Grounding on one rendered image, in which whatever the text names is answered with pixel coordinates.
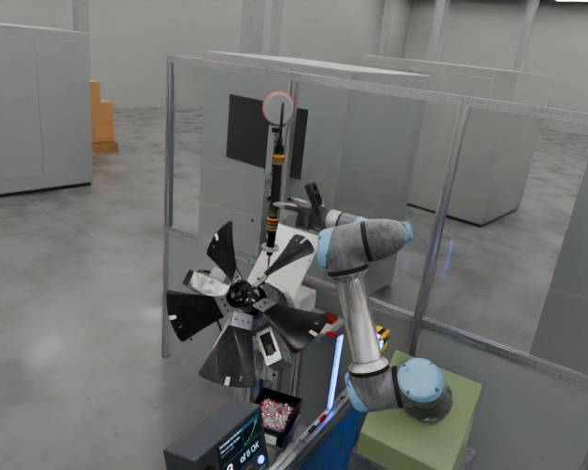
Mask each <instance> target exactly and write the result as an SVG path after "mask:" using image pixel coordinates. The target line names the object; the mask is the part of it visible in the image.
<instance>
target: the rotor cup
mask: <svg viewBox="0 0 588 470"><path fill-rule="evenodd" d="M238 291H241V292H242V295H240V296H237V292H238ZM252 298H253V299H255V302H254V301H253V300H251V299H252ZM263 298H267V295H266V293H265V291H264V290H263V289H262V288H259V289H258V288H257V287H255V285H252V284H251V283H250V282H248V281H246V280H237V281H235V282H233V283H232V284H231V285H230V286H229V287H228V289H227V292H226V299H227V302H228V304H229V305H230V306H231V307H233V308H234V309H236V310H237V309H239V312H242V313H246V314H250V315H252V316H253V319H255V318H258V317H259V316H261V315H262V312H260V311H256V310H254V309H251V308H252V307H253V304H255V303H256V302H258V301H260V300H262V299H263ZM237 311H238V310H237Z"/></svg>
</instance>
